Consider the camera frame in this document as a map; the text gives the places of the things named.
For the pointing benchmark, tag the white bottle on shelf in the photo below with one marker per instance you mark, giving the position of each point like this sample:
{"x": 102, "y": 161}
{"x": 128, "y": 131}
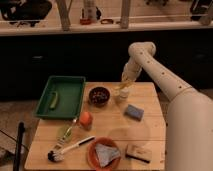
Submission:
{"x": 91, "y": 11}

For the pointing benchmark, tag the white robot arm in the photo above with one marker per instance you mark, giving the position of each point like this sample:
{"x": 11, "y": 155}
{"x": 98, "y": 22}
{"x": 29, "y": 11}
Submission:
{"x": 189, "y": 130}

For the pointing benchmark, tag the yellow banana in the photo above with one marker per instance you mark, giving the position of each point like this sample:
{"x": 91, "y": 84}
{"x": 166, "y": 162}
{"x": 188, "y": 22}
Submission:
{"x": 121, "y": 86}

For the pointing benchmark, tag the green plastic tray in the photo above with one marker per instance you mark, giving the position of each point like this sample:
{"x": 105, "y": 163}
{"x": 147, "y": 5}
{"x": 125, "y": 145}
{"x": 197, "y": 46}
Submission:
{"x": 70, "y": 95}

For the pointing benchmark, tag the dark bowl with beans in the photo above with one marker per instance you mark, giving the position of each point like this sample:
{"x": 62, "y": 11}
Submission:
{"x": 99, "y": 96}

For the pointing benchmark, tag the black pole left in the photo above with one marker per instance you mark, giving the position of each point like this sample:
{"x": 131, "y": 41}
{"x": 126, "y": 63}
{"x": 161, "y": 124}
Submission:
{"x": 17, "y": 158}

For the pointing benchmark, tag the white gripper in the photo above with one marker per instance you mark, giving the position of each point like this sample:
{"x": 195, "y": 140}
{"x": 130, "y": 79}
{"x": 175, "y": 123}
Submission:
{"x": 130, "y": 73}

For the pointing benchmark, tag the wooden block eraser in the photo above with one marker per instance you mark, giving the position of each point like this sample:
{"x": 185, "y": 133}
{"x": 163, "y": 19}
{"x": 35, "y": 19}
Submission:
{"x": 139, "y": 153}

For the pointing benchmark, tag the orange plate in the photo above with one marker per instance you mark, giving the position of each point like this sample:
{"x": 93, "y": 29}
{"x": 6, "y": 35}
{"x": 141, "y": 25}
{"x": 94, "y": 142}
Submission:
{"x": 93, "y": 159}

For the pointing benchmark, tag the red ring object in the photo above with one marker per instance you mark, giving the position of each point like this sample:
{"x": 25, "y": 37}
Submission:
{"x": 85, "y": 21}

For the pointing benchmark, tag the green cucumber toy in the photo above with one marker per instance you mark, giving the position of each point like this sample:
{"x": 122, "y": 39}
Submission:
{"x": 54, "y": 101}

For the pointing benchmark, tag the orange fruit on stand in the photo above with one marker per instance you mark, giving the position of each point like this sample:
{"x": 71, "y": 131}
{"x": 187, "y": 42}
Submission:
{"x": 86, "y": 120}

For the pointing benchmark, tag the blue sponge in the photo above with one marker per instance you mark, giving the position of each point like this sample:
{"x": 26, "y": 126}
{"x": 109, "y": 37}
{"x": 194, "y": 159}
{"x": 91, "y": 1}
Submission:
{"x": 134, "y": 112}

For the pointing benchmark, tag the black office chair base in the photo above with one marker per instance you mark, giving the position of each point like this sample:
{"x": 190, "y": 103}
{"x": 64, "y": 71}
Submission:
{"x": 30, "y": 12}

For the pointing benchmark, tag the grey folded cloth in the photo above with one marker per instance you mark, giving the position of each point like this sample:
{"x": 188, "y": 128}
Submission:
{"x": 106, "y": 154}

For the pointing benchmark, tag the white paper cup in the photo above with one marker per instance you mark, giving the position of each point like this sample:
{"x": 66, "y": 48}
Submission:
{"x": 122, "y": 94}

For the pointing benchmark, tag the white dish brush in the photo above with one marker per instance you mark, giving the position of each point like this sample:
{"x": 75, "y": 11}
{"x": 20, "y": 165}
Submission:
{"x": 58, "y": 155}

